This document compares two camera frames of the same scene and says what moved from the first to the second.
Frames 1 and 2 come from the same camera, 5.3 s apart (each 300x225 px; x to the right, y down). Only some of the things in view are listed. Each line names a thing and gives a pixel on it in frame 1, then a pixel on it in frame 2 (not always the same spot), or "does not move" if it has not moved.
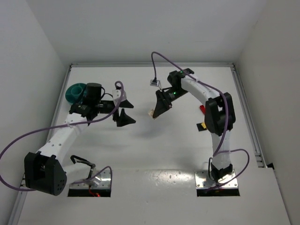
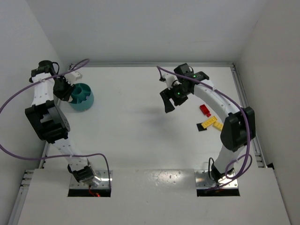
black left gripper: (116, 110) → (64, 91)
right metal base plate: (202, 180) does not move
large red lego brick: (203, 108) does not move
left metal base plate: (103, 180) does not move
